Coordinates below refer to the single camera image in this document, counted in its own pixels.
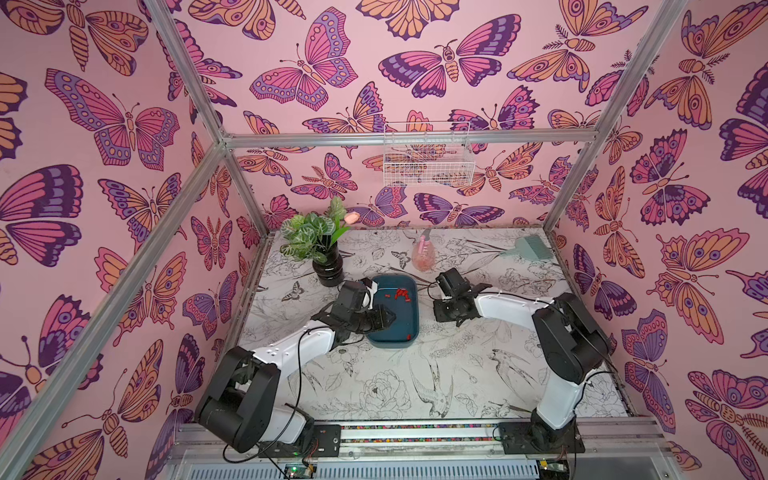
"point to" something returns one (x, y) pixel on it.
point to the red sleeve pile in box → (400, 292)
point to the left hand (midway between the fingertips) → (395, 315)
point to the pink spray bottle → (424, 252)
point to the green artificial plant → (310, 236)
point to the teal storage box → (404, 332)
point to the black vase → (330, 273)
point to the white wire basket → (428, 153)
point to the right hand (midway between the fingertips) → (434, 313)
